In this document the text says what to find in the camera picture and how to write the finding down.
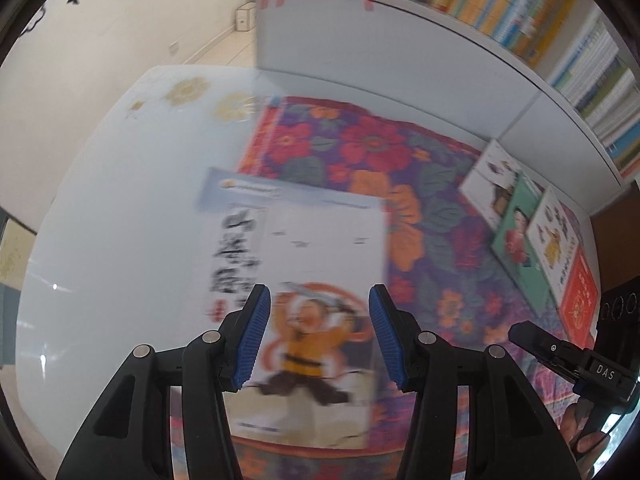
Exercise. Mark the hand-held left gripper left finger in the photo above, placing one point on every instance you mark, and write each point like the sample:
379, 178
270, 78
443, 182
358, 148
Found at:
255, 340

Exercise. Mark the white bookshelf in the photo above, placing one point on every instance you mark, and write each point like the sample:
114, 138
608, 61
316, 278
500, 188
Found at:
400, 45

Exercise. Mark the white book with orange-robed figure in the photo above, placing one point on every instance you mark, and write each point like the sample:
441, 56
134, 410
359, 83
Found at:
310, 250

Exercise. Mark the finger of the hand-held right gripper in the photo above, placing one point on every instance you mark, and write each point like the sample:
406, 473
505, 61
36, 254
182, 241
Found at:
545, 347

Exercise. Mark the brown cabinet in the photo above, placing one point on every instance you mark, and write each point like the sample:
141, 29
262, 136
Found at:
620, 240

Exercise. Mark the red book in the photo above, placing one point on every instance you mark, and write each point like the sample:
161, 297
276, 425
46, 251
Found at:
580, 295

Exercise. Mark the black outline cloud sticker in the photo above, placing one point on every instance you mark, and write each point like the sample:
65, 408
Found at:
35, 20

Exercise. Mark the pale gold flower decal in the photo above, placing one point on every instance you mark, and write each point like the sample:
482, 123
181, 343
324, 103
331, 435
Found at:
235, 106

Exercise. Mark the white wall outlet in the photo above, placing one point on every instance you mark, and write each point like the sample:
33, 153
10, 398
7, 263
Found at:
173, 49

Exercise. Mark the teal green book with child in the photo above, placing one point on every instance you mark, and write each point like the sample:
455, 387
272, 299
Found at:
520, 245

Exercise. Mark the floral blanket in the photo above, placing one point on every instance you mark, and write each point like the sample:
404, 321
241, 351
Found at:
440, 200

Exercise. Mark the white box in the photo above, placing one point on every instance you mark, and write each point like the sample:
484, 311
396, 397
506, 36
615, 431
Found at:
245, 17

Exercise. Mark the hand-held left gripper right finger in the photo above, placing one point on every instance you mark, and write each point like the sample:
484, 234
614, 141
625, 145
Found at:
387, 340

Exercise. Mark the person's right hand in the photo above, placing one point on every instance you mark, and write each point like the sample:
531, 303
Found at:
570, 422

